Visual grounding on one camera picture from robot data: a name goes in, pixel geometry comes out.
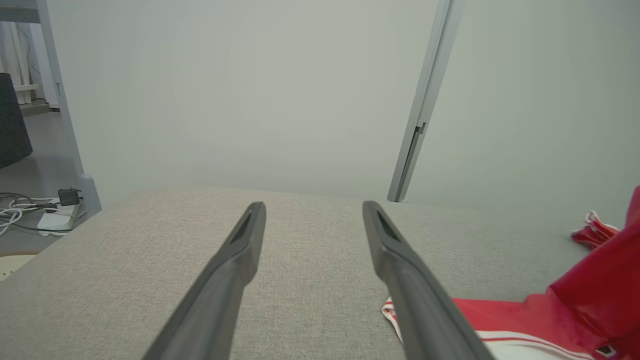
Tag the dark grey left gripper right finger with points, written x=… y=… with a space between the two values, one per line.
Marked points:
x=410 y=290

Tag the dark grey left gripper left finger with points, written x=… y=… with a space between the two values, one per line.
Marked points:
x=230 y=270

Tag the red Bulls basketball jersey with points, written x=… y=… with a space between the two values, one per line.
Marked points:
x=590 y=300

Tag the red shorts with white stripe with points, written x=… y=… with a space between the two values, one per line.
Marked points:
x=595 y=232

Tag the black power adapter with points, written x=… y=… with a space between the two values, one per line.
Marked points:
x=69 y=196

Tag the white power strip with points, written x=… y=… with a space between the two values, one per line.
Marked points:
x=55 y=220

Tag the beige round base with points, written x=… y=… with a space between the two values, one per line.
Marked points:
x=15 y=262

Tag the dark grey fabric seat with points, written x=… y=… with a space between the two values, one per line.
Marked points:
x=12 y=125

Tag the grey metal partition post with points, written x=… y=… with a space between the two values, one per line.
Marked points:
x=425 y=100

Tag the grey partition end post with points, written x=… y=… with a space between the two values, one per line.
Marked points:
x=62 y=100

